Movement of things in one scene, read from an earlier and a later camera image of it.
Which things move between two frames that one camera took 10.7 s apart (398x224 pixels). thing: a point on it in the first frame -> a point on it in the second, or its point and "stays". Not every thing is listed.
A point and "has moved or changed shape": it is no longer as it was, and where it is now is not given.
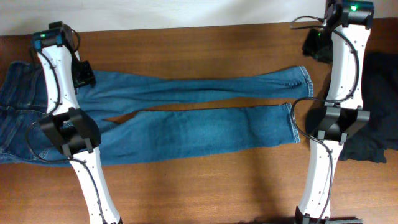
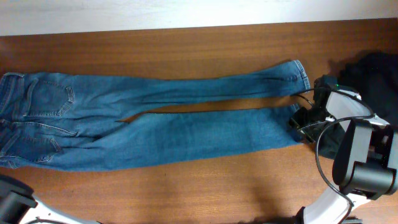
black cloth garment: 379,97 stays
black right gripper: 309,50 -> 296,119
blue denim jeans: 23,106 has moved or changed shape
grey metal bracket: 331,221 stays
